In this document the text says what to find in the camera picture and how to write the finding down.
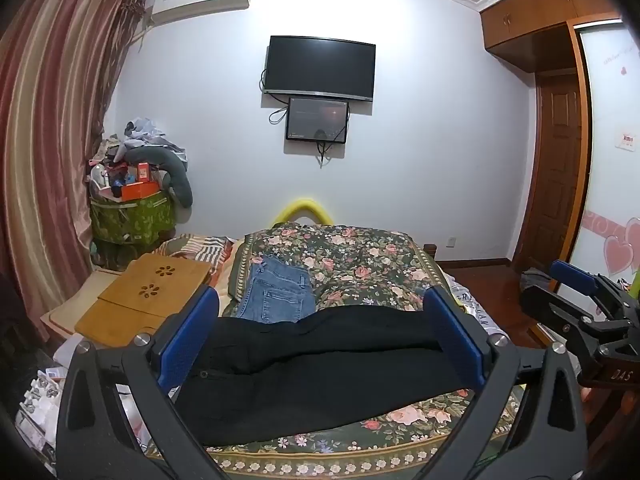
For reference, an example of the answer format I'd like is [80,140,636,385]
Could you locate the black pants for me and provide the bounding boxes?
[172,305,481,446]

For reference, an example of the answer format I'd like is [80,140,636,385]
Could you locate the blue jeans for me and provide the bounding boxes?
[235,255,318,323]

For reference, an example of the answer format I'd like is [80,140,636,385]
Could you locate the orange box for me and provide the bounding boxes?
[121,181,162,201]

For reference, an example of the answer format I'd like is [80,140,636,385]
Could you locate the wooden lap desk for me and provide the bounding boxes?
[74,252,213,348]

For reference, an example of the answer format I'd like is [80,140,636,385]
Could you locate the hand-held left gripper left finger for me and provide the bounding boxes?
[55,287,226,480]

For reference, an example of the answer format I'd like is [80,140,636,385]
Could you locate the green leaf-print storage bag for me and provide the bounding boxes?
[90,187,177,247]

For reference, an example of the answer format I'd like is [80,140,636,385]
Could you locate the pile of white packets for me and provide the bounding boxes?
[15,335,168,463]

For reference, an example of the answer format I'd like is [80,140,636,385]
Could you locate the wooden overhead cabinet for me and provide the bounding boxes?
[478,0,621,74]

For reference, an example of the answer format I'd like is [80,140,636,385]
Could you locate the white heart-print wardrobe door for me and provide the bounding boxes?
[570,20,640,283]

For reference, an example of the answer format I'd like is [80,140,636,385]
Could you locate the striped cloth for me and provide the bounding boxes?
[152,234,236,276]

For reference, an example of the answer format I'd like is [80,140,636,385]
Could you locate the small black monitor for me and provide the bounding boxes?
[285,96,350,143]

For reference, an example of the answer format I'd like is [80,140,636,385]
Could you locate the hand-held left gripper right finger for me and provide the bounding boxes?
[422,286,588,480]

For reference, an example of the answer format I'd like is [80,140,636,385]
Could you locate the yellow foam ring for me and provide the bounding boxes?
[271,197,335,226]

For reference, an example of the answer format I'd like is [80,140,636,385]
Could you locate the white printed bedsheet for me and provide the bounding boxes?
[446,272,507,347]

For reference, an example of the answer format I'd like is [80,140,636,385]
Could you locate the pile of clothes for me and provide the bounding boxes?
[90,117,188,171]

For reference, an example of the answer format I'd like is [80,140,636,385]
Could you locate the floral blanket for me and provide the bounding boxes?
[207,224,521,476]

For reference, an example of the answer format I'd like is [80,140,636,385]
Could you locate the brown wooden door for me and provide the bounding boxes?
[520,71,586,271]

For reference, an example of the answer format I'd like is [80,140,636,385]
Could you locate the pale wooden board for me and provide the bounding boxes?
[40,267,121,341]

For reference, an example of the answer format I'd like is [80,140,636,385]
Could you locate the grey curved pillow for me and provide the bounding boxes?
[125,146,194,207]

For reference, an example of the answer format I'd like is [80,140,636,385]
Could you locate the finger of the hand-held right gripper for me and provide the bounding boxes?
[549,259,640,311]
[519,284,606,356]

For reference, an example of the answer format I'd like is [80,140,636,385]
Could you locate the black wall television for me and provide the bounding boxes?
[264,35,377,103]

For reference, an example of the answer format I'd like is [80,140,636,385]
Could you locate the pink striped curtain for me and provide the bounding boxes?
[0,0,146,331]

